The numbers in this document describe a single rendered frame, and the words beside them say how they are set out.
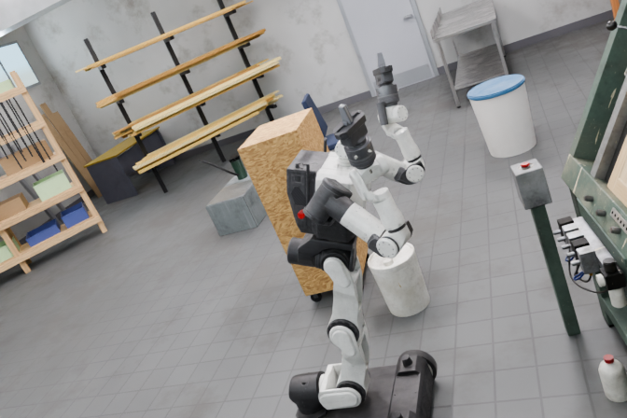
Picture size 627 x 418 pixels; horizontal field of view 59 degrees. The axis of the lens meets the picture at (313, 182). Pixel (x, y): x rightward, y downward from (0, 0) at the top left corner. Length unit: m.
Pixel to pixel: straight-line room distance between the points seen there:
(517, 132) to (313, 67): 5.03
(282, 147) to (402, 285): 1.12
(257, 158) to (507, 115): 2.40
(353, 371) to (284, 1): 7.49
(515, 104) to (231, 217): 3.00
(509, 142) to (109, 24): 7.80
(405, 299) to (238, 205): 2.78
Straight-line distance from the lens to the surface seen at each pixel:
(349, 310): 2.41
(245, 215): 5.80
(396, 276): 3.35
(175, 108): 8.55
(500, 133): 5.13
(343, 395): 2.69
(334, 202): 1.90
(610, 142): 2.42
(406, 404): 2.70
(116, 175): 9.90
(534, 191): 2.62
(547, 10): 9.04
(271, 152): 3.51
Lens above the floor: 1.99
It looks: 18 degrees down
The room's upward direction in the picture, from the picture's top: 23 degrees counter-clockwise
